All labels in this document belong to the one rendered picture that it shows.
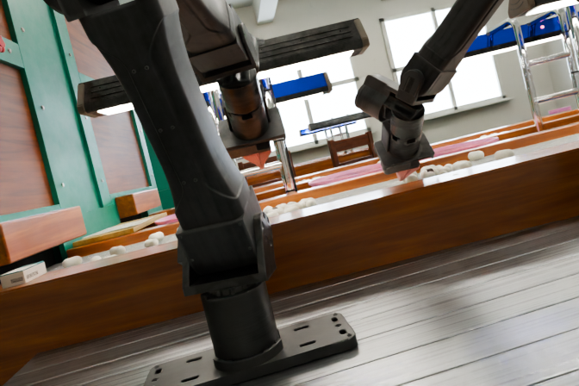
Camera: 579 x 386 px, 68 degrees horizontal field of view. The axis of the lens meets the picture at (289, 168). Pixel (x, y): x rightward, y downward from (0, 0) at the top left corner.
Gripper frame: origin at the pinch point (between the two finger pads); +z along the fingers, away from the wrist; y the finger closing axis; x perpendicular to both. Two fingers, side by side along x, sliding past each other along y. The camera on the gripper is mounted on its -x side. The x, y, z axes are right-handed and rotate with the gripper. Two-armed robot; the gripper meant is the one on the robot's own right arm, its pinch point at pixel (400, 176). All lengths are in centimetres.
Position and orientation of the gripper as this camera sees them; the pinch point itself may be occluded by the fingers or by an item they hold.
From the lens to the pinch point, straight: 93.9
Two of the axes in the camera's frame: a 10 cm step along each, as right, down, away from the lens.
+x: 2.1, 7.5, -6.3
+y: -9.7, 2.4, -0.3
